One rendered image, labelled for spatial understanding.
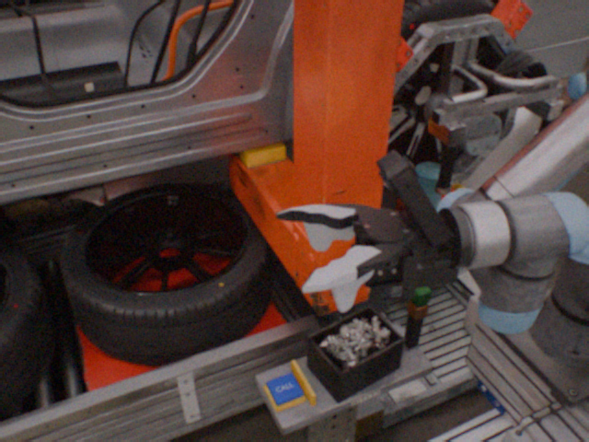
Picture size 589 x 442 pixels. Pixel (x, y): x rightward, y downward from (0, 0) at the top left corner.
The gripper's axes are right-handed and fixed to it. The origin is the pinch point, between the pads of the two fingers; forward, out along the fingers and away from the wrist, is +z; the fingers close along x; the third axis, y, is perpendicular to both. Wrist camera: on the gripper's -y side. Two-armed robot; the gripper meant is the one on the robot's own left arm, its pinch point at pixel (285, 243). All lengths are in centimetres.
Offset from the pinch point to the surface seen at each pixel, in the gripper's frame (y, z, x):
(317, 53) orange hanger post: -6, -17, 58
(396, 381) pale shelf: 73, -34, 46
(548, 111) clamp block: 20, -88, 82
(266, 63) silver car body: 8, -14, 111
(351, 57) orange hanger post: -6, -23, 55
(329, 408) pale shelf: 74, -15, 41
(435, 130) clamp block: 21, -53, 80
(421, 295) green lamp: 51, -40, 51
